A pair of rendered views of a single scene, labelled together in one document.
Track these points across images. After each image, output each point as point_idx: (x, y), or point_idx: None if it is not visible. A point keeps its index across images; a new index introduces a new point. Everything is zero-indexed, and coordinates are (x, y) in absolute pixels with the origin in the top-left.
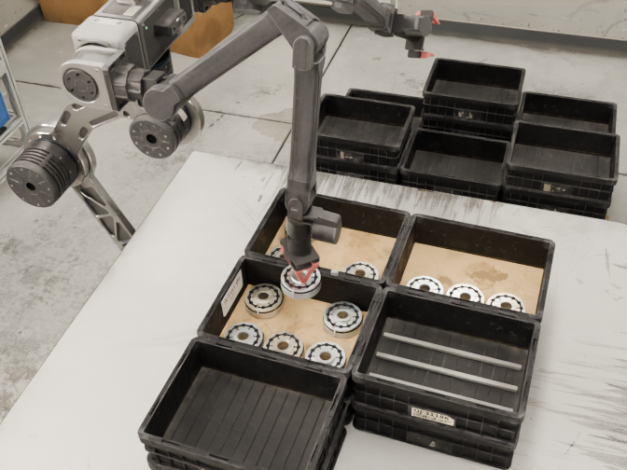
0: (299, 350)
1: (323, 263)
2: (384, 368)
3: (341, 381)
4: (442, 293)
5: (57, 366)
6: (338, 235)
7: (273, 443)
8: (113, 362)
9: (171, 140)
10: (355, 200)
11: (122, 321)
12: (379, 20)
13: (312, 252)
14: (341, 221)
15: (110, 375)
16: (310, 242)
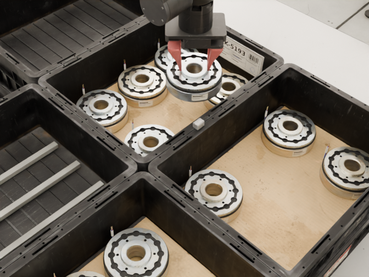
0: (127, 89)
1: (272, 177)
2: (55, 165)
3: (30, 72)
4: (112, 274)
5: (265, 4)
6: (152, 12)
7: (45, 54)
8: (250, 32)
9: None
10: (356, 213)
11: (301, 47)
12: None
13: (180, 32)
14: (162, 3)
15: (236, 28)
16: (183, 16)
